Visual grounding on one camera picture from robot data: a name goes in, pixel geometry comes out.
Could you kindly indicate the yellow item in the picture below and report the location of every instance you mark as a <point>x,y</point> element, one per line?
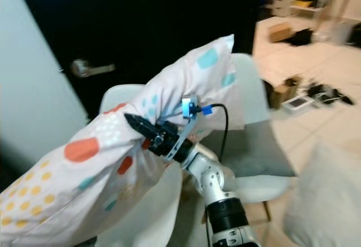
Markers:
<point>305,2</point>

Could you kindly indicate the black bag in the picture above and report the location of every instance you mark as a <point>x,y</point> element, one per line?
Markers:
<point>303,37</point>

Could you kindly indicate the white bucket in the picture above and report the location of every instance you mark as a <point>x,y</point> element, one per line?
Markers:
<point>331,31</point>

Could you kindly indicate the large cardboard box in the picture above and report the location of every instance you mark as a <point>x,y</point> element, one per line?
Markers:
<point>280,32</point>

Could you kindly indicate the plain white pillow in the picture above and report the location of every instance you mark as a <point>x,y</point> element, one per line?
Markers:
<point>327,202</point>

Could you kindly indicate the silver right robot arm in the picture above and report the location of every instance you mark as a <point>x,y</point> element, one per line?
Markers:
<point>214,179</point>

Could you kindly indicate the white flat product box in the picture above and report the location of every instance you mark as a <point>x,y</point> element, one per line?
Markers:
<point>296,103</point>

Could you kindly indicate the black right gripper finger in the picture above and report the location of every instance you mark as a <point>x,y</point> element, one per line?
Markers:
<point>145,127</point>

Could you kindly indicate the small brown carton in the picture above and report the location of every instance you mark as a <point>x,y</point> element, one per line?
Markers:
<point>293,85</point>
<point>280,96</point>

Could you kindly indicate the grey cushion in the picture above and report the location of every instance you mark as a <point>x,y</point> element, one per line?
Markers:
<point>259,151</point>

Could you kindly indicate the black equipment case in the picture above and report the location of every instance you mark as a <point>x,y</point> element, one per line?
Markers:
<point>353,34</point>

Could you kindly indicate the white pillow with coloured spots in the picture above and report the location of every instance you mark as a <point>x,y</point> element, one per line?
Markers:
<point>79,190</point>

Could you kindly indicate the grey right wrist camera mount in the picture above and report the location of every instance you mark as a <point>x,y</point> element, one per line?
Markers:
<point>190,107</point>

